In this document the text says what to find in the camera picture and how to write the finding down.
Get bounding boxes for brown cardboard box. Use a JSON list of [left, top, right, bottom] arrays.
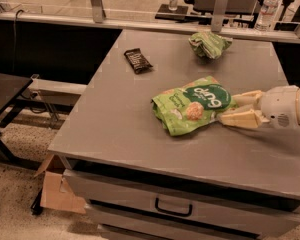
[[34, 154, 86, 214]]

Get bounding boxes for black drawer handle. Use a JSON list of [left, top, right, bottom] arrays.
[[154, 197, 193, 217]]

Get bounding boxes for dark brown snack bar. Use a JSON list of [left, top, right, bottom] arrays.
[[124, 48, 152, 74]]

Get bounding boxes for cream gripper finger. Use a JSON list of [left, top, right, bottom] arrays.
[[232, 90, 264, 106], [217, 105, 269, 129]]

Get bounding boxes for black side table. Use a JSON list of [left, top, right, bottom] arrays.
[[0, 73, 32, 166]]

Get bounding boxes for grey metal rail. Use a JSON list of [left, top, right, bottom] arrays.
[[0, 12, 300, 44]]

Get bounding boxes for near clear water bottle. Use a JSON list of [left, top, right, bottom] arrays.
[[254, 0, 281, 31]]

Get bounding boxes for black flat mat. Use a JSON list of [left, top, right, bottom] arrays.
[[155, 4, 188, 21]]

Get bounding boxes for green jalapeno chip bag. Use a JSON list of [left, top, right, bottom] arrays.
[[189, 31, 232, 59]]

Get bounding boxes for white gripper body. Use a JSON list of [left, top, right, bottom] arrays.
[[260, 85, 300, 129]]

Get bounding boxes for green rice chip bag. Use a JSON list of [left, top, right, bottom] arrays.
[[152, 76, 238, 136]]

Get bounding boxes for grey top drawer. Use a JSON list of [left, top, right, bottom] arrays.
[[64, 170, 300, 239]]

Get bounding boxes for black cable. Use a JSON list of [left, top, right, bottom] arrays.
[[11, 9, 26, 72]]

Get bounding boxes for grey drawer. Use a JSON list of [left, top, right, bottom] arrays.
[[64, 170, 300, 239], [85, 204, 259, 240]]

